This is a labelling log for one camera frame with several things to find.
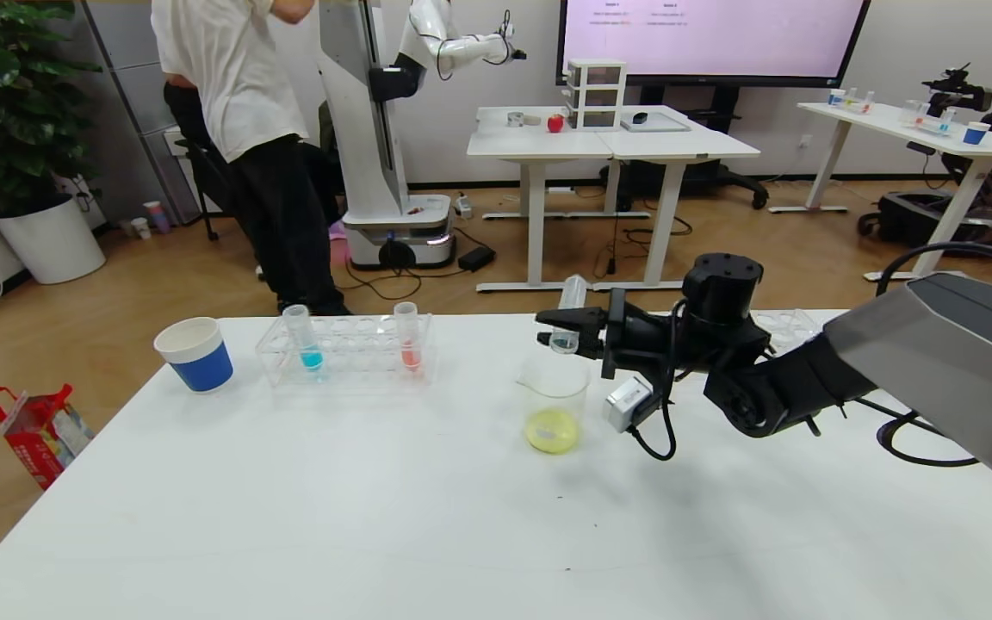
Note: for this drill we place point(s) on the red paper gift bag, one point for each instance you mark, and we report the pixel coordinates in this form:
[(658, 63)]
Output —
[(38, 446)]

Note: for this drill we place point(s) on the tall white background robot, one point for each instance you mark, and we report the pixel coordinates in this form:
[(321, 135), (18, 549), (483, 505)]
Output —
[(358, 129)]

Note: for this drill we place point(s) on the green leafy plant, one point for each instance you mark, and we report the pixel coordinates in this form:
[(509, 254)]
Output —
[(5, 103)]

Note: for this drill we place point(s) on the black power adapter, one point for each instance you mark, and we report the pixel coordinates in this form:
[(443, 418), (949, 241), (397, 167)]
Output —
[(477, 258)]

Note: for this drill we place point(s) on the pink cup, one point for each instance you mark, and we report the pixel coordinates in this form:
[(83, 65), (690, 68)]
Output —
[(158, 219)]

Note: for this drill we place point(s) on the pink-red pigment test tube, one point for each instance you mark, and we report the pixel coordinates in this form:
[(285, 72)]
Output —
[(410, 353)]

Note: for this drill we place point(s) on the person in white t-shirt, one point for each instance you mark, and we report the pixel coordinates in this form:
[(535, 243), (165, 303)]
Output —
[(238, 86)]

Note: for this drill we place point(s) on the large wall display screen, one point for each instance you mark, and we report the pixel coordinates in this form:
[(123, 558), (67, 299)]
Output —
[(720, 43)]

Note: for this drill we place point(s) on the small blue paper cup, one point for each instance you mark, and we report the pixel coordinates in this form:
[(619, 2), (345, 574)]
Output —
[(975, 134)]

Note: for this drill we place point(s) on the white plant pot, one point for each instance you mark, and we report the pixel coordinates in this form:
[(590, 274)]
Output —
[(52, 244)]

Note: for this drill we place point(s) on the clear acrylic test tube rack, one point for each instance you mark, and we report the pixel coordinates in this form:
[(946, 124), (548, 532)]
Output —
[(358, 353), (793, 323)]

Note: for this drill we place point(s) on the small white drawer unit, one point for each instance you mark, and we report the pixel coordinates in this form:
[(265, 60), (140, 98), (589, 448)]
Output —
[(595, 93)]

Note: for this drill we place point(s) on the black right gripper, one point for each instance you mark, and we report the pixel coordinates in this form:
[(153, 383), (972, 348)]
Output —
[(615, 333)]

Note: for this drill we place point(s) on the red apple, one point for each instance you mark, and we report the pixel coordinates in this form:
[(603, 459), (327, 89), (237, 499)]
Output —
[(554, 124)]

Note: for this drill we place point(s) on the black floor robot base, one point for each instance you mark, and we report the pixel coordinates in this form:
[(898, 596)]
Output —
[(918, 221)]

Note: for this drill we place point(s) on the blue white paper cup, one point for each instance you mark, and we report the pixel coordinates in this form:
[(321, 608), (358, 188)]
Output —
[(201, 366)]

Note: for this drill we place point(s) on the black office chair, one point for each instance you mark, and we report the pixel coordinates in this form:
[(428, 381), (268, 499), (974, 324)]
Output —
[(210, 215)]

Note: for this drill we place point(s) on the long white desk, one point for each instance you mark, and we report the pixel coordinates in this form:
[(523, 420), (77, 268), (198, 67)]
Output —
[(892, 122)]

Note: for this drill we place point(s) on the yellow pigment test tube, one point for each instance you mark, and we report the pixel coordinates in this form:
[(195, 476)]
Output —
[(573, 293)]

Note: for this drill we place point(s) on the blue pigment test tube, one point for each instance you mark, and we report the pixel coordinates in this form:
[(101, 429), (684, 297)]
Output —
[(311, 356)]

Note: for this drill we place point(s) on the clear glass beaker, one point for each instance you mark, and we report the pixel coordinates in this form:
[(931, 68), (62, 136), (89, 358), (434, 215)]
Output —
[(553, 430)]

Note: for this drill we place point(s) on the small distant tube rack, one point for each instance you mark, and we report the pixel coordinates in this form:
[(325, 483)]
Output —
[(926, 125), (849, 105)]

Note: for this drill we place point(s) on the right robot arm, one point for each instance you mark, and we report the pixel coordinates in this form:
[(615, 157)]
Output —
[(935, 344)]

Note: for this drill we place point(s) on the small white cup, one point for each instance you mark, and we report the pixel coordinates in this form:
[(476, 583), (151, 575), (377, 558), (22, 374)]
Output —
[(142, 230)]

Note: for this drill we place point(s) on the grey metal cabinet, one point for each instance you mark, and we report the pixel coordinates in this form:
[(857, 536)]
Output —
[(134, 86)]

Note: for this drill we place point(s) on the black screen stand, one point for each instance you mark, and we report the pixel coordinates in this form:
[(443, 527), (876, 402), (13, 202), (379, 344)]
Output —
[(720, 181)]

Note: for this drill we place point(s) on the black camera rig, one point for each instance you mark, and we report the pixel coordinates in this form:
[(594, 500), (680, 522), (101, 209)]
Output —
[(957, 88)]

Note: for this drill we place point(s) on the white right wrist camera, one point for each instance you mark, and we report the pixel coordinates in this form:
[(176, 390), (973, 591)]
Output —
[(629, 403)]

